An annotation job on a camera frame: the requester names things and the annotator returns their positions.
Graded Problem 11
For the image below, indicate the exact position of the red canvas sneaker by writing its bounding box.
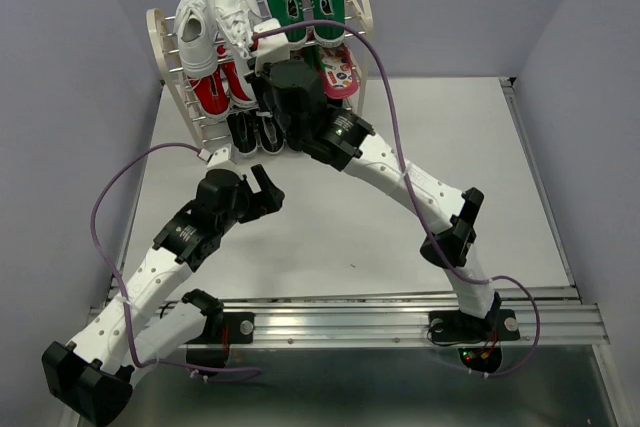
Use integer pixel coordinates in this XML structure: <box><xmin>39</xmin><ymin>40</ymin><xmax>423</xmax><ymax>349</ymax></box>
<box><xmin>217</xmin><ymin>45</ymin><xmax>256</xmax><ymax>109</ymax></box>
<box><xmin>187</xmin><ymin>69</ymin><xmax>230</xmax><ymax>121</ymax></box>

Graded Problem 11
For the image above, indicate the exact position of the black canvas sneaker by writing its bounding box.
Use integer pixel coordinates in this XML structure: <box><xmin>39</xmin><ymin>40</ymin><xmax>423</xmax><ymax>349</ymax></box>
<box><xmin>227</xmin><ymin>112</ymin><xmax>257</xmax><ymax>157</ymax></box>
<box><xmin>256</xmin><ymin>116</ymin><xmax>284</xmax><ymax>155</ymax></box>

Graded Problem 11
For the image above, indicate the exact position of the white fashion sneaker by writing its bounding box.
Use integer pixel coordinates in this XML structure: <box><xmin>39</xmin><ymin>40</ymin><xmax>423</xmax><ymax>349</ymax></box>
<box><xmin>205</xmin><ymin>0</ymin><xmax>262</xmax><ymax>61</ymax></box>

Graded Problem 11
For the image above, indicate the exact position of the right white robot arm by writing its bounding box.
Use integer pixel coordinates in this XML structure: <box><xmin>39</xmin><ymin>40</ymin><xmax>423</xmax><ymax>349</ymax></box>
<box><xmin>245</xmin><ymin>59</ymin><xmax>501</xmax><ymax>337</ymax></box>

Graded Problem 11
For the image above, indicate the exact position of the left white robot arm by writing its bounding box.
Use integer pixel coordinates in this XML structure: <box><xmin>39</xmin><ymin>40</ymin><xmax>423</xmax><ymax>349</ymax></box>
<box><xmin>42</xmin><ymin>165</ymin><xmax>285</xmax><ymax>426</ymax></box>

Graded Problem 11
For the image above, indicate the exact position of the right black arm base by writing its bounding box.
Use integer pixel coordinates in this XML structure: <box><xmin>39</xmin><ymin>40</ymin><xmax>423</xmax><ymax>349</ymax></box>
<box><xmin>427</xmin><ymin>309</ymin><xmax>521</xmax><ymax>375</ymax></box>

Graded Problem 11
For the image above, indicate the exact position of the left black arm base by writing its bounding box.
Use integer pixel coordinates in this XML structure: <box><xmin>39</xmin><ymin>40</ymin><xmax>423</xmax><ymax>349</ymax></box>
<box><xmin>184</xmin><ymin>311</ymin><xmax>255</xmax><ymax>370</ymax></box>

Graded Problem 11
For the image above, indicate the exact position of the cream metal shoe shelf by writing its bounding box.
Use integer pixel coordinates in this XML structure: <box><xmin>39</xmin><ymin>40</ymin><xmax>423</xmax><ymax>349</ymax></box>
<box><xmin>146</xmin><ymin>0</ymin><xmax>374</xmax><ymax>147</ymax></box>

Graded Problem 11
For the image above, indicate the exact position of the pink patterned slipper right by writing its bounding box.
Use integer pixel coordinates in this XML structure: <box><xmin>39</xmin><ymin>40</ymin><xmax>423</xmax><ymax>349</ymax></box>
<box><xmin>317</xmin><ymin>44</ymin><xmax>359</xmax><ymax>100</ymax></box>

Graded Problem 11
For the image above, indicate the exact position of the green sneaker left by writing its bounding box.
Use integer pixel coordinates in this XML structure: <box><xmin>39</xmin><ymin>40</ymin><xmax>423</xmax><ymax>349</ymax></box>
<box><xmin>263</xmin><ymin>0</ymin><xmax>308</xmax><ymax>48</ymax></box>

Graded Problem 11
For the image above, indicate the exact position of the green sneaker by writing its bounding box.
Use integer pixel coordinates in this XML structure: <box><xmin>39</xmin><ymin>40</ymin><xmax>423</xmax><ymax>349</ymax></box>
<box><xmin>263</xmin><ymin>0</ymin><xmax>308</xmax><ymax>48</ymax></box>
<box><xmin>309</xmin><ymin>0</ymin><xmax>345</xmax><ymax>48</ymax></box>

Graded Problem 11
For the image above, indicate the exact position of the green sneaker right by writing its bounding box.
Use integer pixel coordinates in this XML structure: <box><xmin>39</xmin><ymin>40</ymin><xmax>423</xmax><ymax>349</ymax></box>
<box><xmin>309</xmin><ymin>0</ymin><xmax>345</xmax><ymax>48</ymax></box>

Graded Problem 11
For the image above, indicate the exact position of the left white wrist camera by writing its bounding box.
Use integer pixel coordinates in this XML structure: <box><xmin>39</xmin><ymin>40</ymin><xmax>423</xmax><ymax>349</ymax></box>
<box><xmin>197</xmin><ymin>144</ymin><xmax>238</xmax><ymax>172</ymax></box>

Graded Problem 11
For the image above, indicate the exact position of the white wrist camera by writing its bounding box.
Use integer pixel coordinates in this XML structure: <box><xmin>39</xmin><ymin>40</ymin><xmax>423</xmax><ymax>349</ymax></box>
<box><xmin>253</xmin><ymin>18</ymin><xmax>290</xmax><ymax>72</ymax></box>
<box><xmin>197</xmin><ymin>144</ymin><xmax>238</xmax><ymax>172</ymax></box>

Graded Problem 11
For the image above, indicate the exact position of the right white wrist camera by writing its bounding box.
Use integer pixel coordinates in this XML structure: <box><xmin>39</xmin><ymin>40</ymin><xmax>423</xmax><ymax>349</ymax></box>
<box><xmin>253</xmin><ymin>18</ymin><xmax>290</xmax><ymax>72</ymax></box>

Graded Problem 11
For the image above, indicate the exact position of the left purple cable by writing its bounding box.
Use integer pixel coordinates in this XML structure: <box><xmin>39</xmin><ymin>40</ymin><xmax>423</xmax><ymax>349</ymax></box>
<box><xmin>89</xmin><ymin>142</ymin><xmax>264</xmax><ymax>383</ymax></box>

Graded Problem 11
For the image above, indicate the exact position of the aluminium table frame rail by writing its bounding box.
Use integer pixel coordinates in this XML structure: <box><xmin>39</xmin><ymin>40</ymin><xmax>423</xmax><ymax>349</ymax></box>
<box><xmin>79</xmin><ymin>76</ymin><xmax>614</xmax><ymax>348</ymax></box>

